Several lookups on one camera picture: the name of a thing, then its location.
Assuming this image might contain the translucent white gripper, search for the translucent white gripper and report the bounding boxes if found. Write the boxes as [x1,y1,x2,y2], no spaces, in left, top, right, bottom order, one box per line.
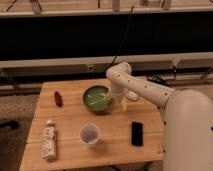
[112,89,128,112]

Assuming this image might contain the green ceramic bowl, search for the green ceramic bowl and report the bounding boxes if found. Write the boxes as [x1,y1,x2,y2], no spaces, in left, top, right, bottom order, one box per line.
[83,85,113,112]

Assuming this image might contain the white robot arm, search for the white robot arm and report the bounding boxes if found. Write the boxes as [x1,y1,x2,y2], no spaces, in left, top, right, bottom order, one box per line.
[106,62,213,171]

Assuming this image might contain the black rectangular block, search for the black rectangular block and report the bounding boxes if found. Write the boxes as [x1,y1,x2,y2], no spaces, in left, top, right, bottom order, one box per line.
[131,122,143,146]

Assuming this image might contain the clear plastic cup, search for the clear plastic cup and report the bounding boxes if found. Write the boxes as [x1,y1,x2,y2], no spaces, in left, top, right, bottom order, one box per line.
[79,123,101,147]

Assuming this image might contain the small dark red object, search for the small dark red object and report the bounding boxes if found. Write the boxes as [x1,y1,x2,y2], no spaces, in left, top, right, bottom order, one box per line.
[54,91,63,107]

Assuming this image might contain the white labelled plastic bottle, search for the white labelled plastic bottle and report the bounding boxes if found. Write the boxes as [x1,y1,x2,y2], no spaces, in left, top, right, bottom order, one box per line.
[42,120,56,161]

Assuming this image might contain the black object on floor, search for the black object on floor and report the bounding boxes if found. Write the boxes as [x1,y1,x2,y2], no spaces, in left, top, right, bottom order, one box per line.
[0,120,19,129]

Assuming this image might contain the tangled cables beside table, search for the tangled cables beside table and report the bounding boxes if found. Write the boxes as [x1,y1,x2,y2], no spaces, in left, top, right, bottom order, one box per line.
[146,75,174,88]

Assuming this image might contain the black hanging cable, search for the black hanging cable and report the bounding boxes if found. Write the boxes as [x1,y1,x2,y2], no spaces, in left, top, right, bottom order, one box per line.
[102,5,135,73]

